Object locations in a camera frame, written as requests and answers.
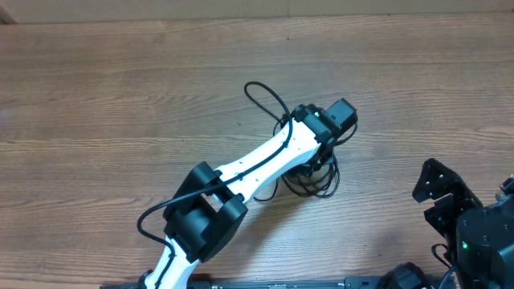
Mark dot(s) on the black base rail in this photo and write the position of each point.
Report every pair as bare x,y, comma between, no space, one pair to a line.
361,282

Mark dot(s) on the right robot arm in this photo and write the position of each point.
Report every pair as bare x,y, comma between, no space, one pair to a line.
479,238

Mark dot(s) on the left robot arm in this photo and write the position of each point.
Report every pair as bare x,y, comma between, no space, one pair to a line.
210,205

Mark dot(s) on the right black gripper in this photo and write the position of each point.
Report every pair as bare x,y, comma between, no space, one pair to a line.
464,199

